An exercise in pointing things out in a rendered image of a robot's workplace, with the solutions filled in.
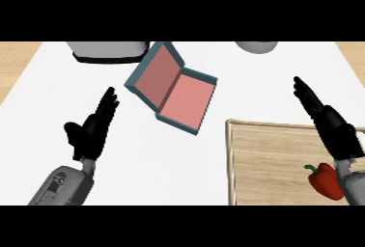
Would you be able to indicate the grey and black appliance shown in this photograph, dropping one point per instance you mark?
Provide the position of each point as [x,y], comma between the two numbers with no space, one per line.
[108,51]

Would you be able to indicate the red bell pepper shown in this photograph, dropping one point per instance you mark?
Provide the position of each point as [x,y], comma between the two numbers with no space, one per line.
[326,181]

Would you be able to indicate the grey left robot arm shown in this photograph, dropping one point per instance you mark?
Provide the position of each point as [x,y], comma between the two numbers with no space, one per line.
[64,186]

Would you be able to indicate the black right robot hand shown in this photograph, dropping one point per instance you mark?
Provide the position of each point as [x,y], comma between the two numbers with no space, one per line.
[333,128]

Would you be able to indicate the open teal and pink box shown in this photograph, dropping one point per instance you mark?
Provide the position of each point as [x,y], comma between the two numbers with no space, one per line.
[172,87]

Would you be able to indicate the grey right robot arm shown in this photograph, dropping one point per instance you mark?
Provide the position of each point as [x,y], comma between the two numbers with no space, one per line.
[352,181]

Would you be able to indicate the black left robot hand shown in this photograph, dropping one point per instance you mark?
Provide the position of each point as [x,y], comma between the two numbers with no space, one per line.
[91,131]

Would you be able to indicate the grey round bowl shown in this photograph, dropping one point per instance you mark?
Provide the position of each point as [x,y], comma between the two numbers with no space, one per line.
[256,47]

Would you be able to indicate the wooden tray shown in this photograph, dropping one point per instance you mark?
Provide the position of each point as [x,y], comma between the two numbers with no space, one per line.
[295,164]

